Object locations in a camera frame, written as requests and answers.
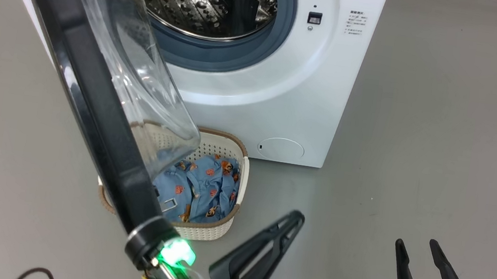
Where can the round white filter cover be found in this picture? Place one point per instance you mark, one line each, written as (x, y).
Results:
(281, 149)

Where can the black door latch socket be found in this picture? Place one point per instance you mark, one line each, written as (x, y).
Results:
(315, 18)

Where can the printed warning text label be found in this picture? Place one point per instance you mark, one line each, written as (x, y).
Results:
(356, 23)

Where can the blue bear-print garment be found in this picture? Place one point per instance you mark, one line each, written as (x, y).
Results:
(172, 187)
(215, 188)

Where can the cream perforated laundry basket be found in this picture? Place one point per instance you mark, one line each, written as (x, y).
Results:
(228, 149)

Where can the black round glass washer door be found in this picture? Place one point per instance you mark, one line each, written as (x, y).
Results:
(91, 90)

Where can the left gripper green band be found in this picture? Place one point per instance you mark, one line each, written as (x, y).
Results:
(178, 252)

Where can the white front-load washing machine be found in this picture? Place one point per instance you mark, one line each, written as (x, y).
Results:
(282, 101)

